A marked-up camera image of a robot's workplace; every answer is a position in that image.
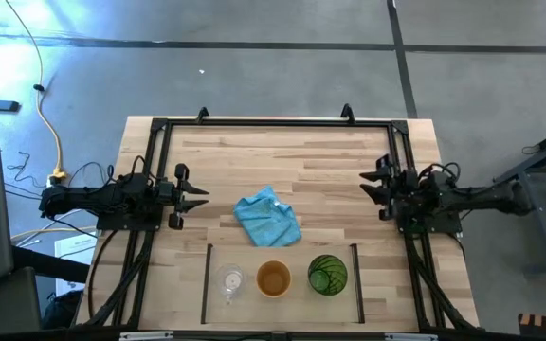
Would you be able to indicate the yellow plug adapter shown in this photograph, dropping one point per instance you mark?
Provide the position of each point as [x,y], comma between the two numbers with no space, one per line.
[58,176]

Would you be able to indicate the small clear glass mug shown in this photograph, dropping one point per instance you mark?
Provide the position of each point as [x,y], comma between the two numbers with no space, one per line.
[230,281]

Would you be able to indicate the blue microfibre cloth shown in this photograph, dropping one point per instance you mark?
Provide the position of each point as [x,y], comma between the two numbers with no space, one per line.
[268,220]

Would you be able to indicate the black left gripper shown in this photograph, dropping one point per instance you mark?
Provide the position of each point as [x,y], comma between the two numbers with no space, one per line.
[178,196]

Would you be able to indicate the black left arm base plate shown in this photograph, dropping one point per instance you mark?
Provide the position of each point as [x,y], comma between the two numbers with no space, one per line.
[126,224]

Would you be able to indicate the green glass cup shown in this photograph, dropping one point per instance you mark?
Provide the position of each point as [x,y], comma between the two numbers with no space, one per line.
[327,275]

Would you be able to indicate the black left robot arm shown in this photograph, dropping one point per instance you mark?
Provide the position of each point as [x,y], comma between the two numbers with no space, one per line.
[88,196]

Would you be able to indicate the white paper sheet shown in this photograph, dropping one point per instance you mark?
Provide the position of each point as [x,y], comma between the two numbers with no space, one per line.
[76,244]

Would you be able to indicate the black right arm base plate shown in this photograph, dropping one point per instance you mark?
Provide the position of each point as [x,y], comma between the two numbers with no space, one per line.
[439,228]

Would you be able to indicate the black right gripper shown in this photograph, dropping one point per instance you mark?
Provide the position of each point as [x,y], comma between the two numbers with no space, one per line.
[403,189]

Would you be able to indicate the black aluminium table frame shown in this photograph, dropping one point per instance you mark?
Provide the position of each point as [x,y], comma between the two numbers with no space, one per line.
[254,122]

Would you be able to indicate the black frame clamp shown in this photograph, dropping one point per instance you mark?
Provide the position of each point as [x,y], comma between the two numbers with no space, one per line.
[202,115]
[347,113]

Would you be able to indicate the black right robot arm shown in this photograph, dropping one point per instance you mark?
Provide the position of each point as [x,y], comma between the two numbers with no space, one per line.
[481,196]

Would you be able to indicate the orange cup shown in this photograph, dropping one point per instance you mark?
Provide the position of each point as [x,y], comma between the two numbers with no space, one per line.
[273,279]

